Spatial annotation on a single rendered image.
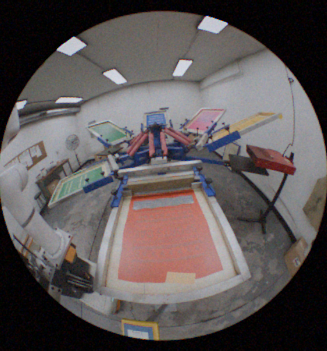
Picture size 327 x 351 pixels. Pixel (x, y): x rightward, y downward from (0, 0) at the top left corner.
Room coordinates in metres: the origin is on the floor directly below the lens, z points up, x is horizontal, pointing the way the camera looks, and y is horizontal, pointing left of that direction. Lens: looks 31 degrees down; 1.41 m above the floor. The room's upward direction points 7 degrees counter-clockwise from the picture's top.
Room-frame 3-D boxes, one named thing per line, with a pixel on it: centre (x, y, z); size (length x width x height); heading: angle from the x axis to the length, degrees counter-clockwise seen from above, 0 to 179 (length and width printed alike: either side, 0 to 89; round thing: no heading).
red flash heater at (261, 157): (0.66, -1.21, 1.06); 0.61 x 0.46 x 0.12; 60
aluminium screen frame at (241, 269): (0.32, 0.02, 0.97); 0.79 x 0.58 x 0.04; 0
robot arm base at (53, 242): (0.05, 0.44, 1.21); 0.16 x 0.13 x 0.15; 83
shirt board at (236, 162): (1.04, -0.56, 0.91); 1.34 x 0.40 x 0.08; 60
